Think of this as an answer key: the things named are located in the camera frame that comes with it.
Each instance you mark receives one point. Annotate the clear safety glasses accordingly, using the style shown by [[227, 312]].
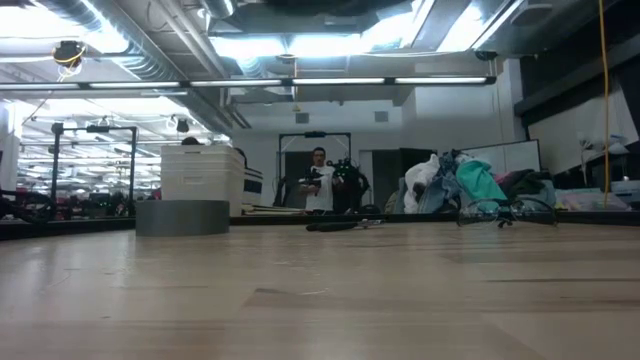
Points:
[[540, 206]]

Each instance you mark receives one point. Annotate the dark tall cabinet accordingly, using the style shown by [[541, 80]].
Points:
[[390, 180]]

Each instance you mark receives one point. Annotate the wooden desk with grey legs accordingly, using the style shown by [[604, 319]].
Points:
[[275, 210]]

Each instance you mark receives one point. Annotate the grey duct tape roll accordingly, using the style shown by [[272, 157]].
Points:
[[182, 217]]

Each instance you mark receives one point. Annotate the long LED light bar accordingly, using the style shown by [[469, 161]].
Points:
[[240, 82]]

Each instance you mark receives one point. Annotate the white box with black stripe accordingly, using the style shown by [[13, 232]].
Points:
[[252, 186]]

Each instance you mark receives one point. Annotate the tall black rig frame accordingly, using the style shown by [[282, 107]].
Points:
[[56, 165]]

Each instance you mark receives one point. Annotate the background black robot arms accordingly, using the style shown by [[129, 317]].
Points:
[[350, 177]]

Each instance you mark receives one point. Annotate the pile of clothes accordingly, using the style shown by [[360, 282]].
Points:
[[477, 182]]

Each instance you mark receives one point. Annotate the black rig frame with camera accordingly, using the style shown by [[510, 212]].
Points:
[[315, 134]]

